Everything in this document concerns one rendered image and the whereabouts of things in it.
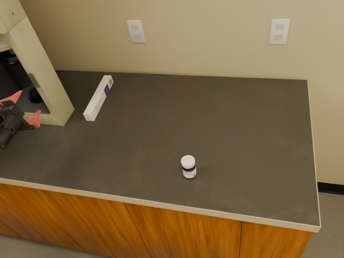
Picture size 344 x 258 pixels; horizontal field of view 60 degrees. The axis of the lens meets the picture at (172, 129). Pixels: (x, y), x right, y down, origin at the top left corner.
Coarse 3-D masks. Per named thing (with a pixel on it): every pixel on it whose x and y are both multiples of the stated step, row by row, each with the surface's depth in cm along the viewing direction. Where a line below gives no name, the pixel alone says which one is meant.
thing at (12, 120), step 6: (6, 114) 102; (12, 114) 101; (6, 120) 100; (12, 120) 100; (18, 120) 101; (24, 120) 103; (0, 126) 98; (6, 126) 98; (12, 126) 99; (18, 126) 101; (24, 126) 105; (30, 126) 105; (12, 132) 100
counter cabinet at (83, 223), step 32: (0, 192) 140; (32, 192) 131; (0, 224) 181; (32, 224) 166; (64, 224) 153; (96, 224) 142; (128, 224) 132; (160, 224) 124; (192, 224) 117; (224, 224) 111; (256, 224) 105; (128, 256) 169; (160, 256) 156; (192, 256) 144; (224, 256) 135; (256, 256) 126; (288, 256) 119
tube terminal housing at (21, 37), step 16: (0, 0) 97; (16, 0) 103; (0, 16) 97; (16, 16) 104; (16, 32) 104; (32, 32) 112; (16, 48) 106; (32, 48) 112; (32, 64) 113; (48, 64) 122; (48, 80) 123; (48, 96) 123; (64, 96) 134; (64, 112) 135
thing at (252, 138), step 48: (144, 96) 142; (192, 96) 137; (240, 96) 133; (288, 96) 129; (48, 144) 129; (96, 144) 125; (144, 144) 122; (192, 144) 118; (240, 144) 115; (288, 144) 112; (96, 192) 109; (144, 192) 107; (192, 192) 104; (240, 192) 102; (288, 192) 99
